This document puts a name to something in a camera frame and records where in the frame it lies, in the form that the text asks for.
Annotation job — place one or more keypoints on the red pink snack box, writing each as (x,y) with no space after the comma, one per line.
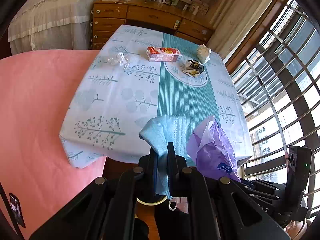
(162,55)

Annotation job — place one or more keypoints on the pink bed sheet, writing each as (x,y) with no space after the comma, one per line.
(37,117)

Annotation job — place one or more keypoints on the beige patterned box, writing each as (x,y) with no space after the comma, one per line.
(201,9)

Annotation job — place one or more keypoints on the person's right hand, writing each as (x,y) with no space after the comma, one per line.
(296,227)

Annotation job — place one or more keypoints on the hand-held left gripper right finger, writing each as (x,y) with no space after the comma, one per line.
(172,167)

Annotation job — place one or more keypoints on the black rectangular device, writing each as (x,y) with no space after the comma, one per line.
(17,210)

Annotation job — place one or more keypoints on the teal leaf print tablecloth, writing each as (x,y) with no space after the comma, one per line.
(112,100)

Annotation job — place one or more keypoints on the window with metal grille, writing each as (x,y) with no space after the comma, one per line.
(287,80)

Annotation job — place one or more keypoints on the purple plastic bag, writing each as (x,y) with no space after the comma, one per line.
(212,152)

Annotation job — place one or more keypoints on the beige curtain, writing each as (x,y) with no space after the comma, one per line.
(235,17)

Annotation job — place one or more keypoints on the clear plastic wrapper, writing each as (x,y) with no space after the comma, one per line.
(116,59)

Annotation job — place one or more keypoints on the white lace furniture cover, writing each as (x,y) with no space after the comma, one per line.
(50,17)

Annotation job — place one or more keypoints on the wooden desk with drawers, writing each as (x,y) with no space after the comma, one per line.
(142,12)

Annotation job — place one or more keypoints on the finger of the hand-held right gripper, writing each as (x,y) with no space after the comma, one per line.
(265,184)
(267,196)

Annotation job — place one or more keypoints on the blue face mask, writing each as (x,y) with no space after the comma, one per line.
(162,135)

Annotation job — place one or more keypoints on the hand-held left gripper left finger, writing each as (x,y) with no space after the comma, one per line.
(152,172)

